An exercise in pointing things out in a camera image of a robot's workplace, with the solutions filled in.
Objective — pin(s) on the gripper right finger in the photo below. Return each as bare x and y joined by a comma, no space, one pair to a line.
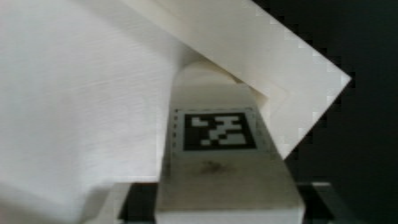
325,208

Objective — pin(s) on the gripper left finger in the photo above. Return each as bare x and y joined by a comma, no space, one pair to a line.
128,207

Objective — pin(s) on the white square table top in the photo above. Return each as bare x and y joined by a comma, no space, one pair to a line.
90,53

